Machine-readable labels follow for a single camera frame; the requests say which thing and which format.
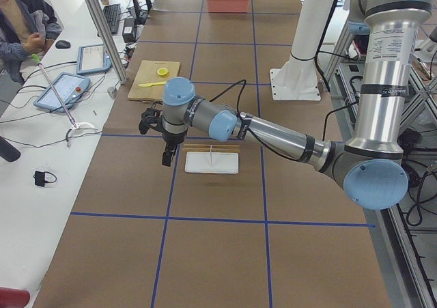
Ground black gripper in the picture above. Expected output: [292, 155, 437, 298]
[162, 130, 186, 167]

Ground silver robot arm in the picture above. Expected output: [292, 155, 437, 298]
[158, 0, 432, 210]

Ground inner wooden rack rod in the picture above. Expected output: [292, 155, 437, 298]
[182, 147, 240, 153]

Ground white rectangular tray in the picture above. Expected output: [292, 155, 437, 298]
[184, 152, 239, 174]

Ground yellow plastic knife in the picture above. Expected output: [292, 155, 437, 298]
[137, 81, 166, 87]

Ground yellow lemon slices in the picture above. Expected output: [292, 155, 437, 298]
[156, 67, 169, 77]

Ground bamboo cutting board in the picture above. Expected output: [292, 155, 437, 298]
[128, 60, 180, 102]

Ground near blue teach pendant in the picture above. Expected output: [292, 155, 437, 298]
[33, 72, 91, 113]

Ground blue teach pendant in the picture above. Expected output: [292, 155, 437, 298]
[33, 72, 91, 113]
[76, 44, 111, 75]

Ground far blue teach pendant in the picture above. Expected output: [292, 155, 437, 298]
[76, 44, 111, 75]

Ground black computer mouse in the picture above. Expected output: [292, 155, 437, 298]
[55, 40, 71, 49]

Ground black keyboard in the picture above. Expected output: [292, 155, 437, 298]
[102, 4, 121, 35]

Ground pink metal rod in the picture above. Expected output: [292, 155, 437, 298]
[31, 53, 79, 130]

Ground seated person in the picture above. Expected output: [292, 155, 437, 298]
[1, 0, 62, 84]

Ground red bottle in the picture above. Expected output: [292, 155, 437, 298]
[0, 287, 30, 308]

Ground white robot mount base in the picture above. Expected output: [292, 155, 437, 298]
[270, 0, 337, 101]

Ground aluminium frame post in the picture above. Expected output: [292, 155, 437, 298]
[85, 0, 127, 85]

